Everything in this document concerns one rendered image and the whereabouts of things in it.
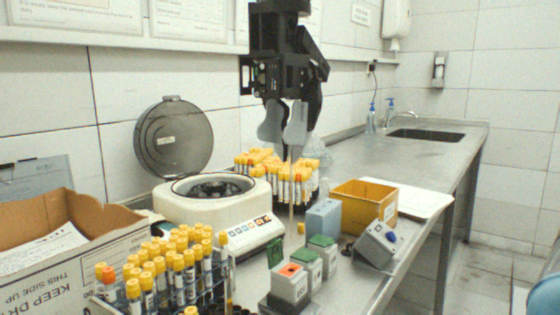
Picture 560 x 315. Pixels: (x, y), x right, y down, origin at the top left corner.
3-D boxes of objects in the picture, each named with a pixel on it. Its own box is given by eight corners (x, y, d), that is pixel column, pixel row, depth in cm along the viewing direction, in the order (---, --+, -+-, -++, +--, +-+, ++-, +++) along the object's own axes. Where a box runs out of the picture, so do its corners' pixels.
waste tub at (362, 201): (377, 243, 81) (380, 202, 78) (326, 228, 89) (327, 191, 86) (397, 224, 91) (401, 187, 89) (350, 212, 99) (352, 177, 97)
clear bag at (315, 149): (298, 171, 139) (299, 137, 135) (279, 162, 153) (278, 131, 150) (340, 165, 148) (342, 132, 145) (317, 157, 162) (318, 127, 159)
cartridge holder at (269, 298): (303, 332, 54) (303, 311, 53) (257, 309, 59) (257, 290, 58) (321, 312, 58) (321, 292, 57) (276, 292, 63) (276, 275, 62)
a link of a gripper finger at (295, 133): (273, 171, 47) (270, 102, 45) (296, 162, 52) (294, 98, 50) (292, 173, 46) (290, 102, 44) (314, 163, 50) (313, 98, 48)
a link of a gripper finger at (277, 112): (248, 165, 50) (249, 99, 47) (272, 157, 54) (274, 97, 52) (267, 169, 48) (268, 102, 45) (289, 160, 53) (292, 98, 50)
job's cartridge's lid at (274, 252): (267, 242, 55) (265, 242, 56) (271, 271, 56) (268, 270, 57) (282, 233, 59) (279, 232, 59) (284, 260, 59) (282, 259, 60)
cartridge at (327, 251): (327, 280, 67) (328, 247, 65) (306, 272, 70) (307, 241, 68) (337, 270, 70) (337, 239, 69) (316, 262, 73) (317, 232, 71)
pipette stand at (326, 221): (327, 262, 73) (329, 217, 71) (298, 253, 77) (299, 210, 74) (346, 242, 81) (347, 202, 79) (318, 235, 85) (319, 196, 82)
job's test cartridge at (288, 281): (294, 316, 55) (294, 279, 54) (269, 304, 58) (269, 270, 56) (307, 302, 58) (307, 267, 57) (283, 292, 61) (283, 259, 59)
